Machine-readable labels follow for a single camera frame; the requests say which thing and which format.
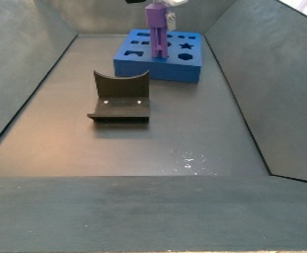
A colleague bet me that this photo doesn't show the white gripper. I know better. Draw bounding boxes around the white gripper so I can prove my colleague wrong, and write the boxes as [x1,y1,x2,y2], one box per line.
[160,0,188,31]

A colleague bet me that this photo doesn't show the purple three prong object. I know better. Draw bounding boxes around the purple three prong object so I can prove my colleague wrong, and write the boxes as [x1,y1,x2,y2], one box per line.
[145,2,167,58]

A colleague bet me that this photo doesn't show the blue foam shape board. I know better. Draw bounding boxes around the blue foam shape board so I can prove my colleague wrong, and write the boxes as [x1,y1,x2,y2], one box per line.
[113,30,202,83]

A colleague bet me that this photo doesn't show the black curved fixture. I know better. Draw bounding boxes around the black curved fixture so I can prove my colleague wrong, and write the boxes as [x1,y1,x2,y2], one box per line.
[87,72,151,121]

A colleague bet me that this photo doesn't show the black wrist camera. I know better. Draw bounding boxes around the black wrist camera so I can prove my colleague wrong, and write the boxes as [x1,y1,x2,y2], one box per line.
[125,0,147,4]

